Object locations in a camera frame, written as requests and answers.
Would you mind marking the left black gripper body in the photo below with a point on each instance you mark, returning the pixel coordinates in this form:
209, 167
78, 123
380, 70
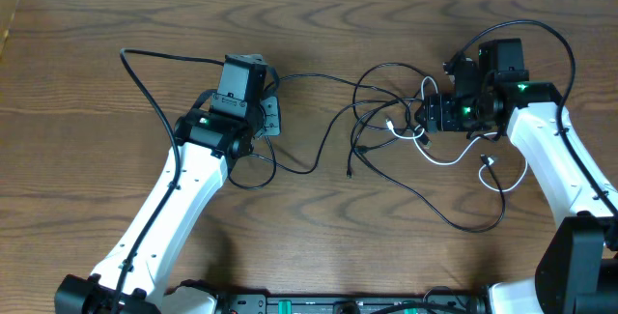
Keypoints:
271, 115

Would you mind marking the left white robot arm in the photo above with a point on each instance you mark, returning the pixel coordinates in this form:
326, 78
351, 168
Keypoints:
206, 142

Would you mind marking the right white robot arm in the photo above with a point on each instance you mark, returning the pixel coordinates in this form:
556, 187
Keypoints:
495, 92

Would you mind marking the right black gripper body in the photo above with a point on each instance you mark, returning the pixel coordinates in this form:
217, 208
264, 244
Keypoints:
453, 114

